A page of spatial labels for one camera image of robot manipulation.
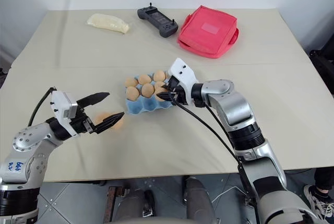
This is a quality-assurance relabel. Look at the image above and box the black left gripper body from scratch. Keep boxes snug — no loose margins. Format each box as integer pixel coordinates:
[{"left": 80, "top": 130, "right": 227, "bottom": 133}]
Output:
[{"left": 68, "top": 103, "right": 96, "bottom": 135}]

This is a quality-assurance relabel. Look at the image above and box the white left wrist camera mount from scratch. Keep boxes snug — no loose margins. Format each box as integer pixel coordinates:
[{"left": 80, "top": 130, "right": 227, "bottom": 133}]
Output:
[{"left": 49, "top": 90, "right": 80, "bottom": 137}]

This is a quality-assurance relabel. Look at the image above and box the blue egg carton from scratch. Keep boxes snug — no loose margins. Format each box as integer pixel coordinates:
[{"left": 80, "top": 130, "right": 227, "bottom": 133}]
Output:
[{"left": 123, "top": 70, "right": 175, "bottom": 116}]

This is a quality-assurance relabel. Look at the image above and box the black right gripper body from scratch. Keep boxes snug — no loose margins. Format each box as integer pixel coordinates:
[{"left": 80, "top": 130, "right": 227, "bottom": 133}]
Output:
[{"left": 168, "top": 76, "right": 189, "bottom": 106}]

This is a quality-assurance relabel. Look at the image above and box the clear bag of rice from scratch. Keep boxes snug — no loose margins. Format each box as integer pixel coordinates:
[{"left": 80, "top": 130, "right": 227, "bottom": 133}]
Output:
[{"left": 86, "top": 13, "right": 130, "bottom": 35}]

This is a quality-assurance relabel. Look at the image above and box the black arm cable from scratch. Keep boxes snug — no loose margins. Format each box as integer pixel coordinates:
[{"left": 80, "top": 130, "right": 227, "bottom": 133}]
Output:
[
  {"left": 28, "top": 86, "right": 57, "bottom": 127},
  {"left": 169, "top": 91, "right": 255, "bottom": 209}
]

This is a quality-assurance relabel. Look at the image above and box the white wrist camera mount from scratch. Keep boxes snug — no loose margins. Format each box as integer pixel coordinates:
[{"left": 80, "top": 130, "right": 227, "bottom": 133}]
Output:
[
  {"left": 49, "top": 90, "right": 80, "bottom": 137},
  {"left": 166, "top": 57, "right": 201, "bottom": 104}
]

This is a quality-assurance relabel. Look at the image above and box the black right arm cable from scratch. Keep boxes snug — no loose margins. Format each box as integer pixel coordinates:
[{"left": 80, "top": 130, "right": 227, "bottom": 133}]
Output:
[{"left": 169, "top": 91, "right": 255, "bottom": 209}]

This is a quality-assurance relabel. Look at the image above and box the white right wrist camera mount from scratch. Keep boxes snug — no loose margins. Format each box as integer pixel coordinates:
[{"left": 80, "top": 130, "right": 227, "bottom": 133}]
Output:
[{"left": 166, "top": 57, "right": 201, "bottom": 104}]

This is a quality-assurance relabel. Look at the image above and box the person's white sneaker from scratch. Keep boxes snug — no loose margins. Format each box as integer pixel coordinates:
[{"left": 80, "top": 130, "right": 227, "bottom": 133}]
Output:
[{"left": 303, "top": 184, "right": 334, "bottom": 220}]

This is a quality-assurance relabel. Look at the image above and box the dark rounded grey shape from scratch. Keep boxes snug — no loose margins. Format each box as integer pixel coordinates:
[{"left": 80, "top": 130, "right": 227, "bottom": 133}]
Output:
[{"left": 184, "top": 176, "right": 217, "bottom": 221}]

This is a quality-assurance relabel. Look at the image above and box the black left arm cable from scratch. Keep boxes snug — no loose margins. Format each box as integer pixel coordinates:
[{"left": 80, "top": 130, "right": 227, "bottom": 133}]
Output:
[{"left": 28, "top": 86, "right": 57, "bottom": 127}]

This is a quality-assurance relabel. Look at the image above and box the person's black trouser leg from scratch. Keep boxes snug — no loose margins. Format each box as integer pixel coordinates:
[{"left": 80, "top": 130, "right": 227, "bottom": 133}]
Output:
[{"left": 314, "top": 167, "right": 334, "bottom": 194}]

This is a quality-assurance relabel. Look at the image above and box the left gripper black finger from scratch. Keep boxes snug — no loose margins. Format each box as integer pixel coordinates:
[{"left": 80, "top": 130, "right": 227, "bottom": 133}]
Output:
[
  {"left": 92, "top": 111, "right": 126, "bottom": 134},
  {"left": 76, "top": 92, "right": 110, "bottom": 109}
]

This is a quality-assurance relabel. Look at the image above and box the brown egg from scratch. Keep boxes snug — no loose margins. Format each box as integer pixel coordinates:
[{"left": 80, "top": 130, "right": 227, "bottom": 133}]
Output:
[
  {"left": 154, "top": 81, "right": 169, "bottom": 102},
  {"left": 126, "top": 87, "right": 140, "bottom": 101},
  {"left": 153, "top": 70, "right": 166, "bottom": 82},
  {"left": 141, "top": 83, "right": 155, "bottom": 98},
  {"left": 124, "top": 77, "right": 138, "bottom": 88},
  {"left": 138, "top": 74, "right": 152, "bottom": 85},
  {"left": 94, "top": 111, "right": 125, "bottom": 131}
]

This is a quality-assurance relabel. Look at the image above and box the rusty metal bar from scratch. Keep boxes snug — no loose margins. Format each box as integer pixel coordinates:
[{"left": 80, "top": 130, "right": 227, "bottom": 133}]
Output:
[{"left": 103, "top": 185, "right": 124, "bottom": 224}]

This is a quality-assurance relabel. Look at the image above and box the dark grey handheld controller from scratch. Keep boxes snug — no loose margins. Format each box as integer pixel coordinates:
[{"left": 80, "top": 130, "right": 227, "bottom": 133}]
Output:
[{"left": 137, "top": 2, "right": 180, "bottom": 39}]

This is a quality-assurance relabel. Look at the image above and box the red fabric bag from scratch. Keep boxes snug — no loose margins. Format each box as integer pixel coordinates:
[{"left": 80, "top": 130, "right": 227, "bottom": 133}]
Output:
[{"left": 177, "top": 5, "right": 240, "bottom": 60}]

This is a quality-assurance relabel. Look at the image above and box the black equipment beside table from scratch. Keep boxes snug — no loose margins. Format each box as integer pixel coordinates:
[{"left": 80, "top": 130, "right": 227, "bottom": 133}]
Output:
[{"left": 308, "top": 48, "right": 334, "bottom": 95}]

